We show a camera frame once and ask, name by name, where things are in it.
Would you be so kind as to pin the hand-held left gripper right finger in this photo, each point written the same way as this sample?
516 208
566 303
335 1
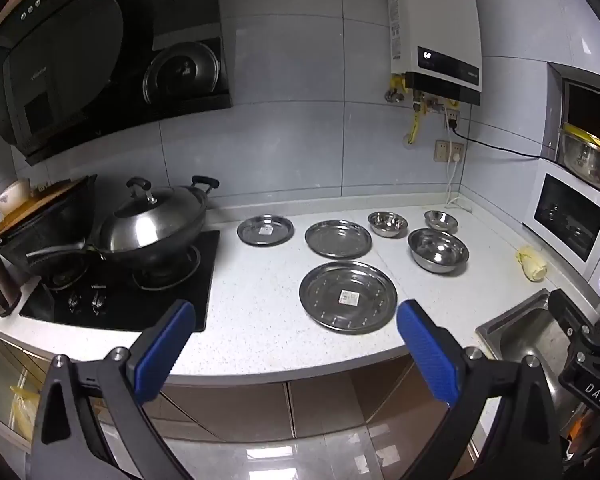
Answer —
427 355

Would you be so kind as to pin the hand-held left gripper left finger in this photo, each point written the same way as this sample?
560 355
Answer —
162 355

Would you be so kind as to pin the large steel bowl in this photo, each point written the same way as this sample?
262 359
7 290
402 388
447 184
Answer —
437 250

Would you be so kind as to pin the large steel plate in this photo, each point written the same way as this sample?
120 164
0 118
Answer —
330 305

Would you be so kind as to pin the small steel bowl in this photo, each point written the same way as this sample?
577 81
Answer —
441 220

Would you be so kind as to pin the medium steel bowl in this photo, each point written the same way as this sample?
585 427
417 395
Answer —
388 224

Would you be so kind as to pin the medium steel plate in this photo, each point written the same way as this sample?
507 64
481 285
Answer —
338 239

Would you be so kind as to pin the small steel plate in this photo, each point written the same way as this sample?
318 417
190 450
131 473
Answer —
265 230

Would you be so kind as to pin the steel sink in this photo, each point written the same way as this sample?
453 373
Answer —
520 335

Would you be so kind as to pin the black gas stove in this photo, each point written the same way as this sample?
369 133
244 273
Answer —
130 305

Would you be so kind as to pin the yellow cloth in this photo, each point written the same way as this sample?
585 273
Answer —
531 265

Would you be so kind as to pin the white microwave oven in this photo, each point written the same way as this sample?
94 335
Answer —
570 220

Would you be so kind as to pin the metal stove knob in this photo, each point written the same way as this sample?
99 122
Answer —
98 301
75 302

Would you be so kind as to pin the brown base cabinet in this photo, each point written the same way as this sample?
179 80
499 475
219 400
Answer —
240 405

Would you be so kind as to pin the steel wok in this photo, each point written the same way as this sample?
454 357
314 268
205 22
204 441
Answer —
170 250

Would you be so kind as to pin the large steel basin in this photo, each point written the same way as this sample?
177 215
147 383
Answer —
587 162

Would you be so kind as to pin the steel wok lid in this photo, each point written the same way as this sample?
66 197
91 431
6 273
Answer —
145 225

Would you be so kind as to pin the black frying pan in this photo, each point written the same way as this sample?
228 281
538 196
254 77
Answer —
45 240

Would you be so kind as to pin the dark window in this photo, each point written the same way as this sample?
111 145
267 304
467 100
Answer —
585 100

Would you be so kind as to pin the wooden cutting board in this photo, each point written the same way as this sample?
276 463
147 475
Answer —
35 205

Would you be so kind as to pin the white cup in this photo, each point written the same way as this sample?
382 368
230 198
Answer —
11 200

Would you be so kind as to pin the brass gas valve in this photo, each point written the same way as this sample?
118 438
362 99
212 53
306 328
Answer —
394 91

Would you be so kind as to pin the black range hood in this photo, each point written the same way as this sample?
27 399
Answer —
70 60

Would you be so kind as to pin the white water heater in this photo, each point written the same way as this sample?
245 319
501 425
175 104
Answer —
430 10

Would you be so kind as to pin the beige double wall socket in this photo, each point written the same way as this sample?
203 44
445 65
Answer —
442 151

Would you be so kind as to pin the single wall socket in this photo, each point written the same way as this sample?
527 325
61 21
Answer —
452 114

